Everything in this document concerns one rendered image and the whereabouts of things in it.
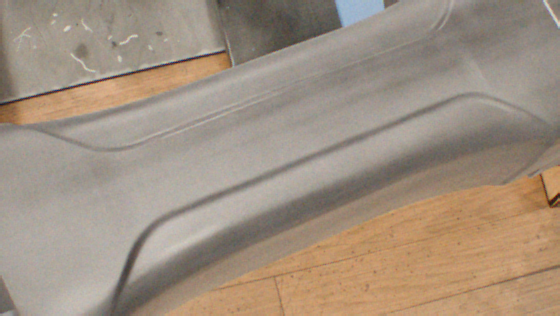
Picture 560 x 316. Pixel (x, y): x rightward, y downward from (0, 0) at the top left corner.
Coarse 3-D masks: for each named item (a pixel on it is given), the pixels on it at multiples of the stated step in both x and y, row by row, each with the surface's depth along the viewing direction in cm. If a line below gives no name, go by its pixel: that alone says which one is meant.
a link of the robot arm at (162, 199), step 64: (448, 0) 33; (512, 0) 34; (256, 64) 31; (320, 64) 31; (384, 64) 32; (448, 64) 32; (512, 64) 33; (0, 128) 28; (64, 128) 29; (128, 128) 29; (192, 128) 30; (256, 128) 30; (320, 128) 31; (384, 128) 31; (448, 128) 32; (512, 128) 33; (0, 192) 28; (64, 192) 28; (128, 192) 29; (192, 192) 29; (256, 192) 30; (320, 192) 30; (384, 192) 32; (448, 192) 36; (0, 256) 27; (64, 256) 28; (128, 256) 28; (192, 256) 29; (256, 256) 31
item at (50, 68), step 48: (0, 0) 78; (48, 0) 78; (96, 0) 79; (144, 0) 79; (192, 0) 79; (0, 48) 77; (48, 48) 77; (96, 48) 78; (144, 48) 78; (192, 48) 78; (0, 96) 76
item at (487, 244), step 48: (48, 96) 76; (96, 96) 77; (144, 96) 77; (480, 192) 76; (528, 192) 76; (336, 240) 75; (384, 240) 75; (432, 240) 75; (480, 240) 75; (528, 240) 75; (240, 288) 74; (288, 288) 74; (336, 288) 74; (384, 288) 74; (432, 288) 74; (480, 288) 74; (528, 288) 74
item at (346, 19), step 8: (336, 0) 65; (344, 0) 65; (352, 0) 65; (360, 0) 65; (368, 0) 65; (376, 0) 65; (344, 8) 64; (352, 8) 64; (360, 8) 64; (368, 8) 64; (376, 8) 64; (344, 16) 64; (352, 16) 64; (360, 16) 64; (368, 16) 64; (344, 24) 64
